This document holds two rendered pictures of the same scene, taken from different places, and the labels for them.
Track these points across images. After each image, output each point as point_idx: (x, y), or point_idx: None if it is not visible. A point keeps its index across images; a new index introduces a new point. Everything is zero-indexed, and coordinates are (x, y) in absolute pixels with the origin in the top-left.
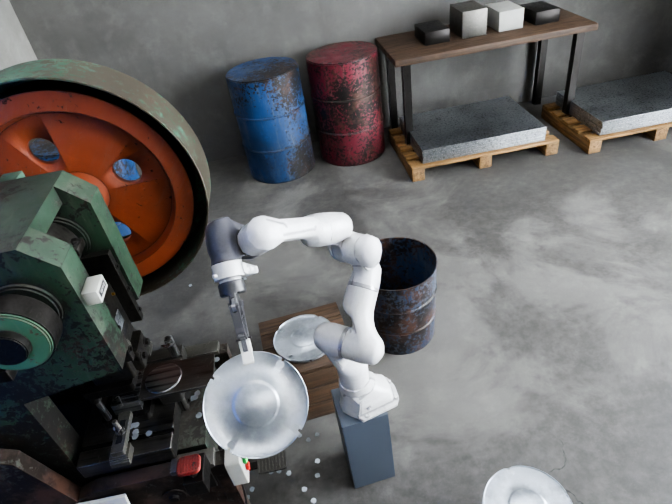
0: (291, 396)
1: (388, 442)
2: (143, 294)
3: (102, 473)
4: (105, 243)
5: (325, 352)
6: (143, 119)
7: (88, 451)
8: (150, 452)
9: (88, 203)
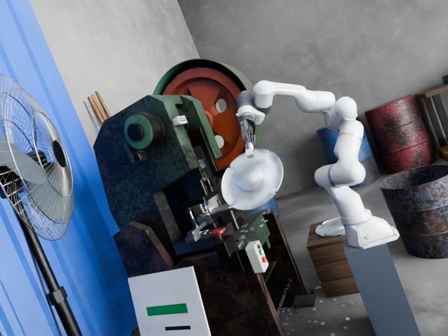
0: (273, 171)
1: (398, 283)
2: None
3: (185, 253)
4: (199, 124)
5: (321, 183)
6: (224, 73)
7: (181, 240)
8: (207, 237)
9: (192, 101)
